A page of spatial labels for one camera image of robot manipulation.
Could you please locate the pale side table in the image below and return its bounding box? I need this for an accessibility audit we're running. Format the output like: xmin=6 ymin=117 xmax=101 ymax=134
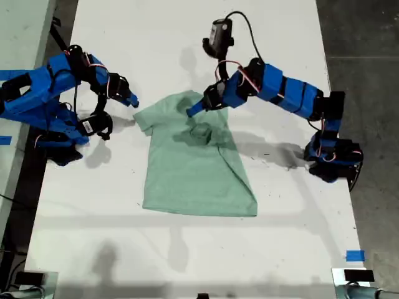
xmin=0 ymin=0 xmax=57 ymax=240

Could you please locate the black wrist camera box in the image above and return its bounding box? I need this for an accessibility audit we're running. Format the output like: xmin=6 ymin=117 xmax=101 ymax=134
xmin=202 ymin=18 xmax=234 ymax=59
xmin=76 ymin=112 xmax=113 ymax=141

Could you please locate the pale green T-shirt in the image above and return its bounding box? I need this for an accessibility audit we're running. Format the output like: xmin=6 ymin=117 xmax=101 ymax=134
xmin=133 ymin=89 xmax=259 ymax=217

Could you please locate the black metal bar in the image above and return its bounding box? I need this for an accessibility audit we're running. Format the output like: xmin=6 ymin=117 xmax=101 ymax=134
xmin=49 ymin=17 xmax=70 ymax=57

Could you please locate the black table clamp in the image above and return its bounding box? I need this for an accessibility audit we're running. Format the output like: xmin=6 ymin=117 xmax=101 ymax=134
xmin=347 ymin=160 xmax=365 ymax=191

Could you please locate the small black box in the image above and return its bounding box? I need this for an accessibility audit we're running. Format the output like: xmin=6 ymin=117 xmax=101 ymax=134
xmin=14 ymin=272 xmax=44 ymax=286
xmin=344 ymin=269 xmax=375 ymax=283

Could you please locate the thin black floor cable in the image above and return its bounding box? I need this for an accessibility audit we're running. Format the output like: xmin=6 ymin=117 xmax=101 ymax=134
xmin=0 ymin=193 xmax=19 ymax=206

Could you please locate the square blue tape patch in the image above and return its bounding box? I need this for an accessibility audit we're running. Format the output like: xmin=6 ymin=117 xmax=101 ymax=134
xmin=345 ymin=250 xmax=365 ymax=262

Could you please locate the black camera stalk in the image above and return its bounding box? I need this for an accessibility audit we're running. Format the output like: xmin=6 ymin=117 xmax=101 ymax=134
xmin=92 ymin=92 xmax=108 ymax=118
xmin=216 ymin=52 xmax=231 ymax=83

